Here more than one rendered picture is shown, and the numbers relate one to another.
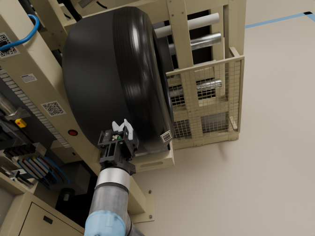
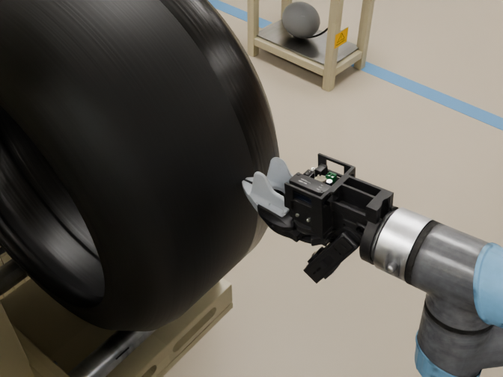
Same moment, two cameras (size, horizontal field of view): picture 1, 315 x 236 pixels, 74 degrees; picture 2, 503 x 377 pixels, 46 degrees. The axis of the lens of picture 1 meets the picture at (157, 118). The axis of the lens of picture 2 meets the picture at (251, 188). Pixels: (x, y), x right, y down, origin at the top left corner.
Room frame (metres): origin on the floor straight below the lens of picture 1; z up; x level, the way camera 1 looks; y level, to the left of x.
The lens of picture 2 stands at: (0.21, 0.61, 1.78)
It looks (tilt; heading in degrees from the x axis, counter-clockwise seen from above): 43 degrees down; 298
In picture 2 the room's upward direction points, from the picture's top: straight up
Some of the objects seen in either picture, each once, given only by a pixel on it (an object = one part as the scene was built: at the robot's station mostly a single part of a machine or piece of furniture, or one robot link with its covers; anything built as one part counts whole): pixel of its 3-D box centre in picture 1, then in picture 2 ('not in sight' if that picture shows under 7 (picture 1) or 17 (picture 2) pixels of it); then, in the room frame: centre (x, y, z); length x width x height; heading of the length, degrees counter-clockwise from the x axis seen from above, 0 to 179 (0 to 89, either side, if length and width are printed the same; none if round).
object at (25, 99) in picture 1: (42, 112); not in sight; (0.82, 0.48, 1.19); 0.05 x 0.04 x 0.48; 169
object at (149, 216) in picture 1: (138, 205); not in sight; (0.83, 0.39, 0.01); 0.27 x 0.27 x 0.02; 79
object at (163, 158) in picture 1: (138, 159); (151, 341); (0.66, 0.16, 0.84); 0.36 x 0.09 x 0.06; 79
